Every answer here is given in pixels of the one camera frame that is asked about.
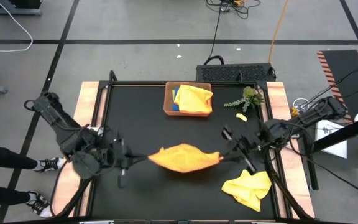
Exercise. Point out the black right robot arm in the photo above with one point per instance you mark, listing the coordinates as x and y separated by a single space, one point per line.
315 113

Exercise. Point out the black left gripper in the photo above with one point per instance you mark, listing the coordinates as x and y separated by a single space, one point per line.
121 155

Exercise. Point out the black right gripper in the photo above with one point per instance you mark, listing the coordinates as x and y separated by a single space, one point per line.
244 144

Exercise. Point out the white paper sheet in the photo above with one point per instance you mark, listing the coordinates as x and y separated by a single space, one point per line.
337 151

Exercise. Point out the grey desk base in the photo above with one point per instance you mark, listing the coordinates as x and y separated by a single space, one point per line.
11 12

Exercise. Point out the black computer case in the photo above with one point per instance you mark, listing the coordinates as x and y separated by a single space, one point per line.
235 73

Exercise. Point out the small yellow leaf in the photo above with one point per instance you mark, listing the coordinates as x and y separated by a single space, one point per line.
241 117

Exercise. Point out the yellow microfiber towel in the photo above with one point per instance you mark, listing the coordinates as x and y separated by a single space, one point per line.
247 189

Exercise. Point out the blue microfiber towel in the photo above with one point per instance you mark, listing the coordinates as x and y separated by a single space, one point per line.
176 107

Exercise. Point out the orange microfiber towel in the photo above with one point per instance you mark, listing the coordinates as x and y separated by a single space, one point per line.
185 158
194 99

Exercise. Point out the black hazard-striped mat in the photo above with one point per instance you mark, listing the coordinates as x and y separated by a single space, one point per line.
346 71

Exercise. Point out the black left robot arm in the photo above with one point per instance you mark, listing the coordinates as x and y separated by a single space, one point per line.
57 121

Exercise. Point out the artificial green plant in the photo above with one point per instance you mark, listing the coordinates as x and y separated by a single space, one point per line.
250 95

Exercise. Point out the yellow plug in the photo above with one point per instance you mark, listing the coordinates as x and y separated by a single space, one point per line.
294 112

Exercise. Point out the black metal beam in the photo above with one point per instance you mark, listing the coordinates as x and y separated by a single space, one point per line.
337 137

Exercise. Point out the orange plastic tray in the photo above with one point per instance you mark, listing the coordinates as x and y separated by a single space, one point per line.
167 105

